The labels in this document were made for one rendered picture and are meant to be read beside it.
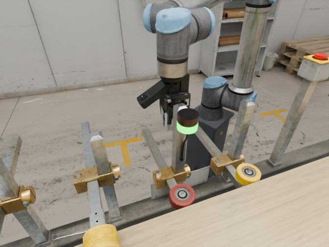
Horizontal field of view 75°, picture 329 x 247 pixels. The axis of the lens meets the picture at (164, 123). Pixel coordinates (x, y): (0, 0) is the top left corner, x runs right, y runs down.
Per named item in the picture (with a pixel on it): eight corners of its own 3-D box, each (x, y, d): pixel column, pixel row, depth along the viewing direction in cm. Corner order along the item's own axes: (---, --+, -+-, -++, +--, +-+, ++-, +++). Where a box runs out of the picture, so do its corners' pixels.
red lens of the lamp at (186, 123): (173, 116, 61) (174, 110, 60) (192, 112, 63) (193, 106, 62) (182, 129, 57) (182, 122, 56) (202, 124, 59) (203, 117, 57)
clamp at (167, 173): (152, 179, 81) (152, 170, 78) (184, 169, 85) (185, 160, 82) (157, 191, 77) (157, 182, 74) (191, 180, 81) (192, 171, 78)
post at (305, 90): (266, 161, 104) (301, 75, 77) (273, 159, 106) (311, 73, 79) (272, 168, 101) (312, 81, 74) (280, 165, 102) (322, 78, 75)
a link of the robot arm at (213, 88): (207, 94, 159) (210, 72, 148) (229, 101, 150) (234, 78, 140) (197, 103, 149) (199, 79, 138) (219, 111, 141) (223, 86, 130)
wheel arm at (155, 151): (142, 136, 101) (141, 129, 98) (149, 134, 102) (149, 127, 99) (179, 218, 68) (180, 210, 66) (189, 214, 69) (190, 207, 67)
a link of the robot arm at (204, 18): (188, 3, 69) (164, 9, 61) (221, 7, 63) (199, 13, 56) (186, 34, 75) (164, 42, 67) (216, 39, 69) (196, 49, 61)
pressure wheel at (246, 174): (229, 196, 78) (235, 175, 71) (232, 180, 84) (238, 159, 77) (252, 203, 75) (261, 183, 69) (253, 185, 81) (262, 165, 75)
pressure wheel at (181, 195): (165, 207, 74) (165, 186, 67) (186, 200, 77) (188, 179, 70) (174, 228, 68) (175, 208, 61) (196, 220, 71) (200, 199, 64)
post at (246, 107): (219, 187, 101) (241, 99, 72) (225, 185, 102) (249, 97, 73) (223, 193, 98) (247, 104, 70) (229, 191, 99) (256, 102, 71)
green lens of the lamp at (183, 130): (173, 123, 63) (173, 117, 62) (191, 119, 65) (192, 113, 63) (181, 135, 58) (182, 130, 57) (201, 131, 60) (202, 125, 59)
